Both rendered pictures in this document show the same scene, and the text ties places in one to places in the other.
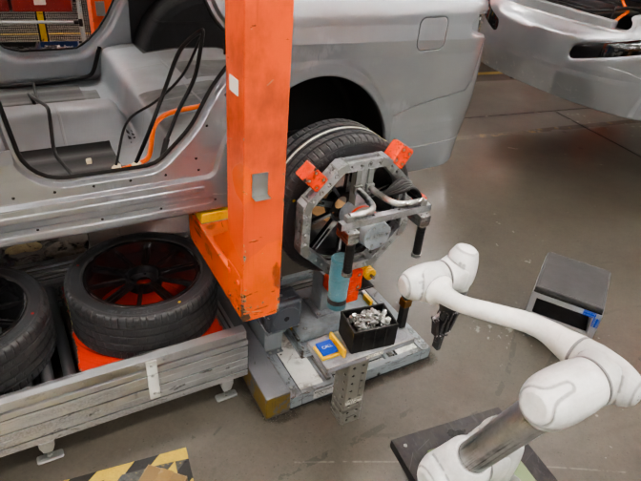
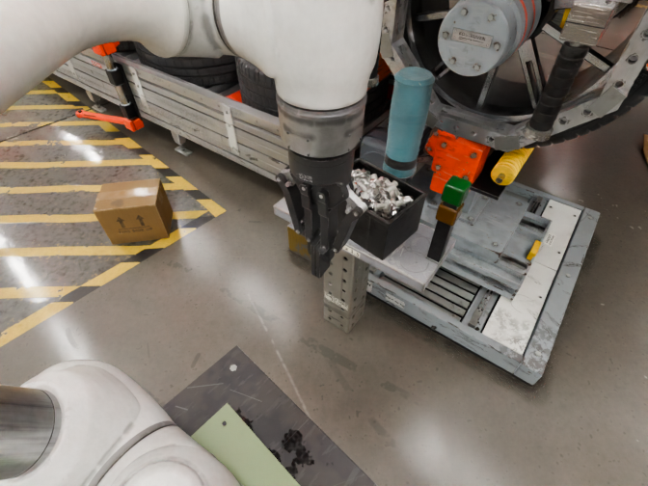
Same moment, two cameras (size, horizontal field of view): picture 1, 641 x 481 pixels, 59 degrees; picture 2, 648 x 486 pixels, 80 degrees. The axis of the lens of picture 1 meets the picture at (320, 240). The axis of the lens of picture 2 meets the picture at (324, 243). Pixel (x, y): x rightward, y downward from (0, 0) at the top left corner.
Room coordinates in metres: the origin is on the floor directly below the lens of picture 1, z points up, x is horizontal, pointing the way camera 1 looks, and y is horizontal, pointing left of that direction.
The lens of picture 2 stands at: (1.39, -0.82, 1.10)
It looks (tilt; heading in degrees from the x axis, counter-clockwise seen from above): 47 degrees down; 68
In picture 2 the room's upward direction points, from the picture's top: straight up
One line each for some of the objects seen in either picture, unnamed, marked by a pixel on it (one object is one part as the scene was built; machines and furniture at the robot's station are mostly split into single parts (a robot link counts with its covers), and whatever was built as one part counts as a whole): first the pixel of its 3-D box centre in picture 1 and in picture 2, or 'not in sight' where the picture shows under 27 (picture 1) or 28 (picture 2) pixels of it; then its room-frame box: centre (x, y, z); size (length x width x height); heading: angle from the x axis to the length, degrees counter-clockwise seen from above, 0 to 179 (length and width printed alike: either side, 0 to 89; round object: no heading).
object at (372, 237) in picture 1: (363, 223); (491, 24); (2.00, -0.17, 0.85); 0.21 x 0.14 x 0.14; 32
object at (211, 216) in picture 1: (210, 210); not in sight; (2.23, 0.52, 0.71); 0.14 x 0.14 x 0.05; 32
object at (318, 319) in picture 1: (324, 289); (466, 180); (2.21, -0.05, 0.32); 0.40 x 0.30 x 0.28; 122
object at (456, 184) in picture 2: not in sight; (455, 191); (1.84, -0.38, 0.64); 0.04 x 0.04 x 0.04; 32
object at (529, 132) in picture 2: (419, 240); (555, 91); (1.95, -0.40, 0.83); 0.04 x 0.04 x 0.16
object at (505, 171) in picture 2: (357, 261); (517, 153); (2.21, -0.19, 0.51); 0.29 x 0.06 x 0.06; 32
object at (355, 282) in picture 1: (341, 278); (463, 157); (2.10, -0.12, 0.48); 0.16 x 0.12 x 0.17; 32
